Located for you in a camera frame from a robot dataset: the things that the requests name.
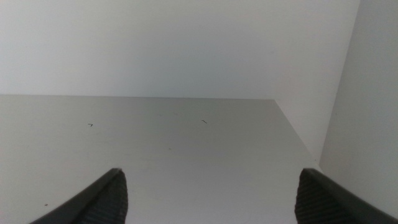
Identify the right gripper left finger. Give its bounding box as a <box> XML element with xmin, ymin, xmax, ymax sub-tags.
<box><xmin>29</xmin><ymin>167</ymin><xmax>129</xmax><ymax>224</ymax></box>

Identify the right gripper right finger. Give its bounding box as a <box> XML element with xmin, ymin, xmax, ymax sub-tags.
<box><xmin>294</xmin><ymin>167</ymin><xmax>398</xmax><ymax>224</ymax></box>

